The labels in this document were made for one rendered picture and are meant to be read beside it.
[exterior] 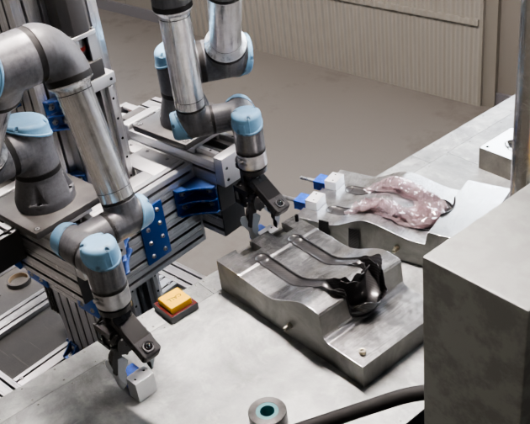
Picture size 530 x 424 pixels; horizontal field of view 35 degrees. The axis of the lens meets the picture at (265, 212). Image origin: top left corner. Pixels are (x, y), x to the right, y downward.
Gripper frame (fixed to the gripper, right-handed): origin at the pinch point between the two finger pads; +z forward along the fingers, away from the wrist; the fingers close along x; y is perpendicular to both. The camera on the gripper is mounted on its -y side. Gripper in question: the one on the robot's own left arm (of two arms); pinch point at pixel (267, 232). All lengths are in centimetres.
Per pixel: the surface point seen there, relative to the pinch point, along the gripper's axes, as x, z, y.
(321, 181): -24.7, -2.3, 4.1
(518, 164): 10, -56, -81
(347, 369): 21, 3, -49
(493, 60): -226, 58, 90
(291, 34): -208, 68, 223
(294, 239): 0.9, -4.0, -12.3
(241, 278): 20.0, -4.1, -14.1
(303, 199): -14.8, -2.3, 1.3
